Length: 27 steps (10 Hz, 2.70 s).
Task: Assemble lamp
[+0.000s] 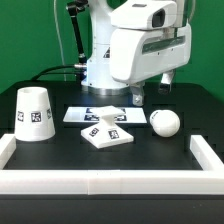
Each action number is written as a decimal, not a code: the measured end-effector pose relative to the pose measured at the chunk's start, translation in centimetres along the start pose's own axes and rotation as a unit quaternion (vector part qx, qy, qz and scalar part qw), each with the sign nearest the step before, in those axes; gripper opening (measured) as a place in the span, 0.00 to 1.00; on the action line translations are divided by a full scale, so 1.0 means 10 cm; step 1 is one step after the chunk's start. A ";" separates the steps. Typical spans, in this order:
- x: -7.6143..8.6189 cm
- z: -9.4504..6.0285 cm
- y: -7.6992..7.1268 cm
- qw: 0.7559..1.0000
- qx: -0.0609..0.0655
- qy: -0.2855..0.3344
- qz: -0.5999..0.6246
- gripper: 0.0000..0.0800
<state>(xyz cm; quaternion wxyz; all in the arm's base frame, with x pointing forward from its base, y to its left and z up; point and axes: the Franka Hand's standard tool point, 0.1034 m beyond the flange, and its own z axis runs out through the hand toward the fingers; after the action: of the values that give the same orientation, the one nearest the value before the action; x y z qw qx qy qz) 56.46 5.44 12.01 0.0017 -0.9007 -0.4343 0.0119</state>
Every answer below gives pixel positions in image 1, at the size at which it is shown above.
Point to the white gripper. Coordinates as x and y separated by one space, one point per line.
138 55

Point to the white lamp bulb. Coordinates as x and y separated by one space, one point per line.
165 123

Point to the white lamp base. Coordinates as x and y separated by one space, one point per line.
106 132

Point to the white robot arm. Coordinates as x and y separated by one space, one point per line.
98 78

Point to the white lamp shade cone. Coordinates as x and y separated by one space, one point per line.
33 118

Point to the white marker sheet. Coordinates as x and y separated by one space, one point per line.
88 115

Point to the white U-shaped fence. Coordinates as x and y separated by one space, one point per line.
208 180

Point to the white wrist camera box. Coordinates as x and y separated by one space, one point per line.
145 14

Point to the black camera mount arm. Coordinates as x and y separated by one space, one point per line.
74 8

